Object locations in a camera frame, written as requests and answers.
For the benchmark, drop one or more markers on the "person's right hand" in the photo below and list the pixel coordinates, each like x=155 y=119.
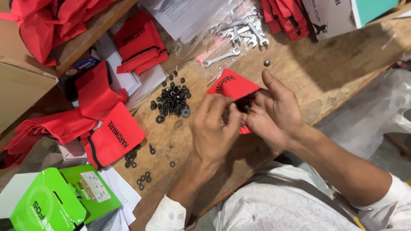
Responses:
x=276 y=112

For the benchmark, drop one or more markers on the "person's left hand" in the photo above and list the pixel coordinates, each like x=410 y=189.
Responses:
x=210 y=138

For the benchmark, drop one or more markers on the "handful of black bolts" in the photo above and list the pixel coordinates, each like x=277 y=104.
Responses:
x=245 y=104

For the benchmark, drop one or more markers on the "red printed fabric pouch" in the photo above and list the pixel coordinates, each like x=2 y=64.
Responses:
x=234 y=85

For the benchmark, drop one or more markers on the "large black flat washer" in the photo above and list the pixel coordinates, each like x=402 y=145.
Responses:
x=159 y=119
x=186 y=113

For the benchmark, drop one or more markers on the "single small black washer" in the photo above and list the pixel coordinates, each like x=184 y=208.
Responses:
x=172 y=164

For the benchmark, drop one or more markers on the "small silver round nut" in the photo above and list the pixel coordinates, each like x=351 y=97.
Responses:
x=267 y=63

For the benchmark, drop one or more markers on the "pile of black nuts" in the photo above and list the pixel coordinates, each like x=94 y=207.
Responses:
x=171 y=98

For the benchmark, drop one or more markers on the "black eye lug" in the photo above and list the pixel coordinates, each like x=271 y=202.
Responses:
x=152 y=149

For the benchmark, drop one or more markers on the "clear plastic wrench bag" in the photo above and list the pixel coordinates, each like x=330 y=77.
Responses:
x=224 y=69

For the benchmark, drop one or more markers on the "group of small black washers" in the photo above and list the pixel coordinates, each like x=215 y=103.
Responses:
x=143 y=180

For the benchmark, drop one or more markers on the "cluster of small black washers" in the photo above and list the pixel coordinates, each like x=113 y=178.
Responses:
x=131 y=156

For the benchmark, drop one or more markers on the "pile of silver wrenches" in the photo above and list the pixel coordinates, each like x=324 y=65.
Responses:
x=239 y=32

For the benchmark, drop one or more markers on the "large translucent plastic bag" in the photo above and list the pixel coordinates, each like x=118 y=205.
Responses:
x=369 y=112

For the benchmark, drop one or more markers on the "person's white shirt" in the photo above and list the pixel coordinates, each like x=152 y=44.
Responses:
x=289 y=205

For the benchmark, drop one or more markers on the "red printed pouch black zipper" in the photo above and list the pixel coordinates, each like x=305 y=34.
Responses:
x=115 y=136

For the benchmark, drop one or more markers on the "row of red pouches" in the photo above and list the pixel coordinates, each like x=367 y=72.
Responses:
x=285 y=17

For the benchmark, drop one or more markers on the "white paper leaflets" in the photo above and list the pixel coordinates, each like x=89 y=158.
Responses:
x=123 y=195

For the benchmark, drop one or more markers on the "white printed carton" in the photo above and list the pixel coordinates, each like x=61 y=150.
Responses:
x=327 y=16

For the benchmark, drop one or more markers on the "stack of folded red pouches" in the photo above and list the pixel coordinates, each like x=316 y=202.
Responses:
x=138 y=41

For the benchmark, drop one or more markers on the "stack of white paper sheets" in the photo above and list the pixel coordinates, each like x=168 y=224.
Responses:
x=183 y=17

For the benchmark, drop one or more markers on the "red pouch with black trim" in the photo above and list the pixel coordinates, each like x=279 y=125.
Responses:
x=96 y=89

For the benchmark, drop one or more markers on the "green package with white label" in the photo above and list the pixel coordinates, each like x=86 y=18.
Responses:
x=93 y=189

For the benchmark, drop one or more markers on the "small white box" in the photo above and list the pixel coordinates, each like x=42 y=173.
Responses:
x=72 y=150

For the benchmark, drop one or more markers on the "teal and white carton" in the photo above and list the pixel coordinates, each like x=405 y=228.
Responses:
x=374 y=9

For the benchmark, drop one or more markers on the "small blue box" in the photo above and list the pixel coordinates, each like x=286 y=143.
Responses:
x=85 y=64

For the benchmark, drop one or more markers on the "wooden shelf board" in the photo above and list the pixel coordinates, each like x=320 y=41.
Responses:
x=93 y=32

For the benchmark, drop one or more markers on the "heap of crumpled red pouches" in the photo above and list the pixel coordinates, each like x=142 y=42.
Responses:
x=48 y=128

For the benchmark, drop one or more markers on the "large green hanging package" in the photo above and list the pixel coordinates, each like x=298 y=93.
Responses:
x=45 y=205

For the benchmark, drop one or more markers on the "brown cardboard box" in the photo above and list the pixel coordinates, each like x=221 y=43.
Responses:
x=22 y=89

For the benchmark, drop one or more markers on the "heap of red fabric bags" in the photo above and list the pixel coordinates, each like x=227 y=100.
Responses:
x=54 y=22

